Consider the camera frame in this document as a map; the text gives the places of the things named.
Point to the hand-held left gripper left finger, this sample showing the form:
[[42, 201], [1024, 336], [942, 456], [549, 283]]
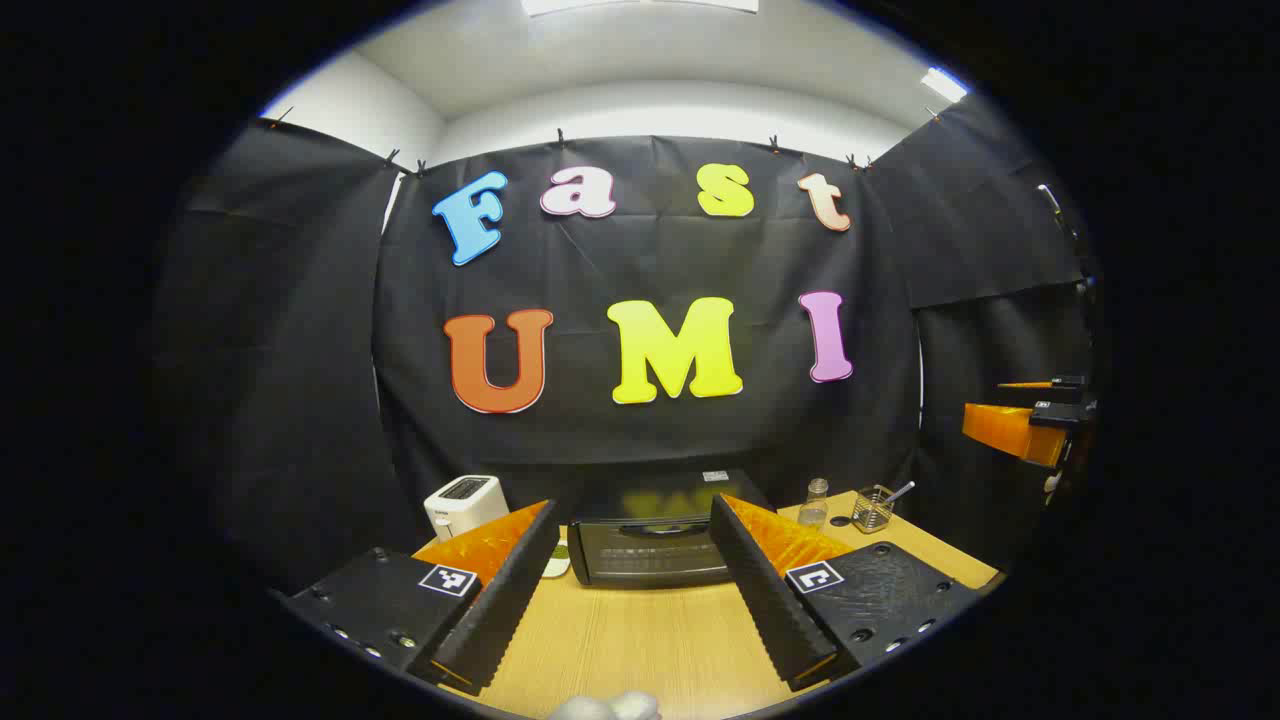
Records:
[[500, 610]]

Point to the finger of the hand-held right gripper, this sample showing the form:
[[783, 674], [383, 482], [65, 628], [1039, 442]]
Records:
[[1065, 382], [1010, 430]]

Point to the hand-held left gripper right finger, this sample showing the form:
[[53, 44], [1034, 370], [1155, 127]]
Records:
[[770, 600]]

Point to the black electric oven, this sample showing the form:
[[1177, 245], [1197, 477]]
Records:
[[650, 555]]

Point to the white rectangular tray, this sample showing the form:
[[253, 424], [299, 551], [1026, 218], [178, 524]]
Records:
[[557, 568]]

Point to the clear glass bottle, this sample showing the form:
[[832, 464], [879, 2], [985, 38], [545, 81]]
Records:
[[814, 510]]

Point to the white toaster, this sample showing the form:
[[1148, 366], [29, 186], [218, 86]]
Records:
[[465, 500]]

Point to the ceiling light panel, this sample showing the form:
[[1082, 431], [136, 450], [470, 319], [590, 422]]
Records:
[[640, 5], [944, 85]]

